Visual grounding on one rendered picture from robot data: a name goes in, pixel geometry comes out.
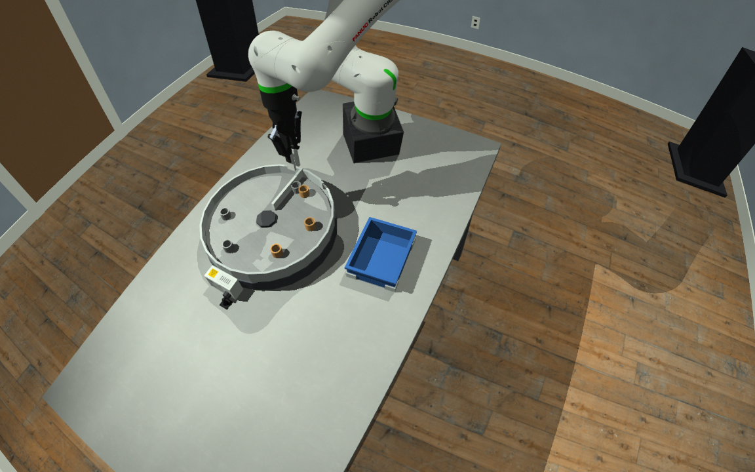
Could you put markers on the blue plastic crate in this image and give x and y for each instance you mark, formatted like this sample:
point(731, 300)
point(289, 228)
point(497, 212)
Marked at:
point(380, 253)

